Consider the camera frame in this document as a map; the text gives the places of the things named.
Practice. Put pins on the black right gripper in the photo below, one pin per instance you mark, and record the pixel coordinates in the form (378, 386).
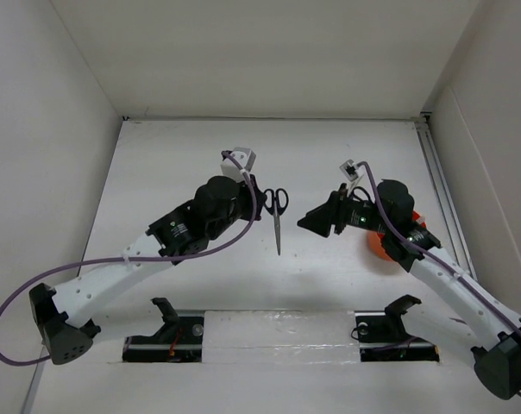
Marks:
(333, 211)

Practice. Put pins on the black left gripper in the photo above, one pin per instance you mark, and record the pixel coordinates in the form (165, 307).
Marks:
(245, 189)

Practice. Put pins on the black handled scissors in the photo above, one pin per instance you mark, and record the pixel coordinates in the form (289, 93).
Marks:
(276, 203)

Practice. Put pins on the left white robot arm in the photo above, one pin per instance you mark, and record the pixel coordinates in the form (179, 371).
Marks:
(71, 316)

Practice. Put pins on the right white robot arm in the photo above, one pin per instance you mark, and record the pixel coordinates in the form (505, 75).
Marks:
(482, 331)

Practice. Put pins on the orange round organizer container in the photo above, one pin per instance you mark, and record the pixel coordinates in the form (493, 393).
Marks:
(374, 239)

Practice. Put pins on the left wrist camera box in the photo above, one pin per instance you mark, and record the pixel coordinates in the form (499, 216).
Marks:
(236, 162)

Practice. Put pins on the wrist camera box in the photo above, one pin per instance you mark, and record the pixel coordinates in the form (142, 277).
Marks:
(353, 173)
(236, 162)

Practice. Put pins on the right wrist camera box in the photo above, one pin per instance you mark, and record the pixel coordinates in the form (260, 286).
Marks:
(353, 173)

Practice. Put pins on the black front mounting rail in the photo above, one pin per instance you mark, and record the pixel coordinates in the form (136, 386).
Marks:
(280, 337)

